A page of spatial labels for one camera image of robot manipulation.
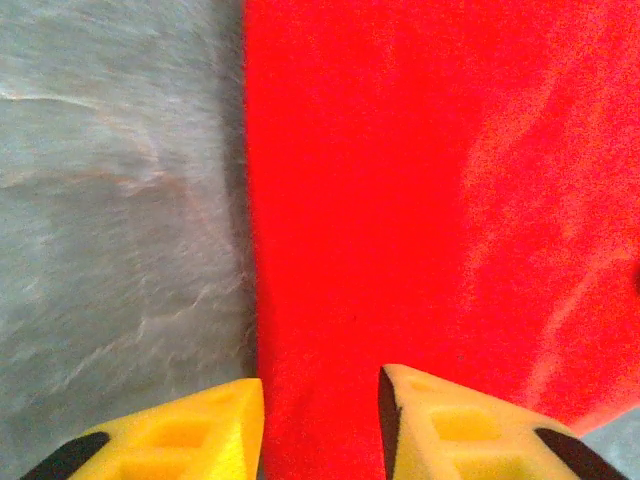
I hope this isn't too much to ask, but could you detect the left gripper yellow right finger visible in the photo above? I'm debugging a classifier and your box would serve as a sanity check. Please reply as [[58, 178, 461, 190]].
[[377, 364, 630, 480]]

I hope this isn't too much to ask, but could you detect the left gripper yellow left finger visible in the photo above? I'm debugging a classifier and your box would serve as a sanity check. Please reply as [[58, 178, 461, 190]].
[[19, 377, 265, 480]]

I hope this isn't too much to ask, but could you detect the red t-shirt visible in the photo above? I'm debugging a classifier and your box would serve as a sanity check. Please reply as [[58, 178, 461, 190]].
[[242, 0, 640, 480]]

